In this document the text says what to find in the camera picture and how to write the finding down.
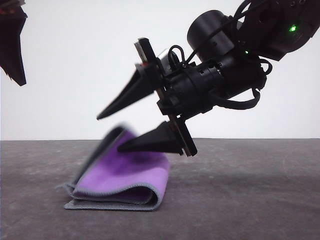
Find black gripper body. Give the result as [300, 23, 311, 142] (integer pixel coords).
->
[133, 37, 227, 158]
[0, 0, 28, 18]

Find purple towel with grey hem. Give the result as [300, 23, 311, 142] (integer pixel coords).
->
[55, 122, 171, 212]

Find grey table cloth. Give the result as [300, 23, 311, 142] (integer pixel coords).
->
[0, 137, 320, 240]

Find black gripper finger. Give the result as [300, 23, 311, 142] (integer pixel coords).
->
[0, 13, 28, 87]
[117, 120, 183, 156]
[96, 66, 162, 121]

